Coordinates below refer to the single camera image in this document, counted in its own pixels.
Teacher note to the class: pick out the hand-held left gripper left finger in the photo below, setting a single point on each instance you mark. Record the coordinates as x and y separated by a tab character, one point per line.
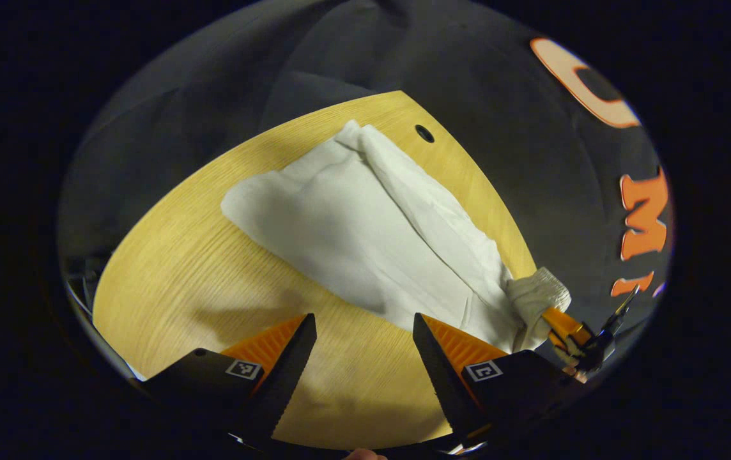
289	377

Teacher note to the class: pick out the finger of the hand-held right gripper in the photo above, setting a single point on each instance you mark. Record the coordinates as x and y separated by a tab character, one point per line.
563	322

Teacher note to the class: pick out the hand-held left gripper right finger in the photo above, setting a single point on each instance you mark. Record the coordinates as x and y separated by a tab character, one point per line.
445	383

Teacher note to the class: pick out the white jeans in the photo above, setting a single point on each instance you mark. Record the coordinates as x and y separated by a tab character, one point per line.
365	230

